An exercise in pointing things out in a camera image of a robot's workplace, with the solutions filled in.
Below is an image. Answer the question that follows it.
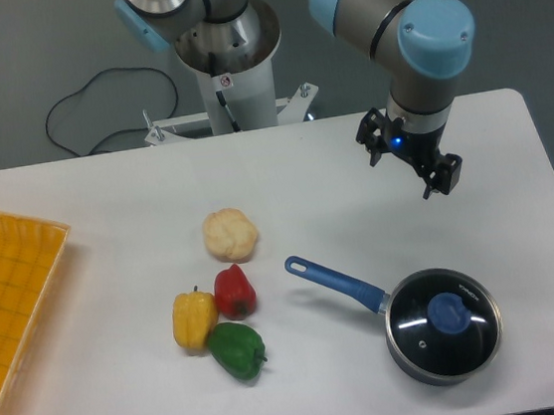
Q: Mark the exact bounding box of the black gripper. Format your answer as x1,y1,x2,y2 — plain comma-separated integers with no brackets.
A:
355,107,462,200

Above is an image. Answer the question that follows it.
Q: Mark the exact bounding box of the glass lid blue knob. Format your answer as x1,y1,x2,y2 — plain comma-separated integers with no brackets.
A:
381,262,508,384

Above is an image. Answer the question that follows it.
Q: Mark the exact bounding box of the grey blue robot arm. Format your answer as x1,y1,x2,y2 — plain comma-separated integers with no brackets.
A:
114,0,475,194

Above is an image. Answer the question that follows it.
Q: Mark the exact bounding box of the white cauliflower toy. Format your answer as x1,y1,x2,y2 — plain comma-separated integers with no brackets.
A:
202,208,259,262

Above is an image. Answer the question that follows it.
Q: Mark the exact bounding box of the red bell pepper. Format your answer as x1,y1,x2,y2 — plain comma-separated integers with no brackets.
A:
214,264,257,320

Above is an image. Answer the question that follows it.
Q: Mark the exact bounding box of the green bell pepper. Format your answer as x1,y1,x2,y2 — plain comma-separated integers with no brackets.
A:
208,322,268,381

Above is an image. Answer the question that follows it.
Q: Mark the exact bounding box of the yellow bell pepper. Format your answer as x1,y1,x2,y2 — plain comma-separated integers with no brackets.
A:
172,287,219,353

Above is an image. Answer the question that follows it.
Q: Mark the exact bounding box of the yellow woven basket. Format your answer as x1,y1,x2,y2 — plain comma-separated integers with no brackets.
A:
0,212,71,409

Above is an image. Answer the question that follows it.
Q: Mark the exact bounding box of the blue handled saucepan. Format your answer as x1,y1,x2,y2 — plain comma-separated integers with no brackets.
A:
282,232,510,404

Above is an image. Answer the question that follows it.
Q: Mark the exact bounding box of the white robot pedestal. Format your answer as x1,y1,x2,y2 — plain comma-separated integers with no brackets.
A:
144,0,319,145

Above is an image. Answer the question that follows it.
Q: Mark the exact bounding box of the black floor cable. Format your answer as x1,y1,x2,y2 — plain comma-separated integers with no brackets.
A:
39,60,185,161

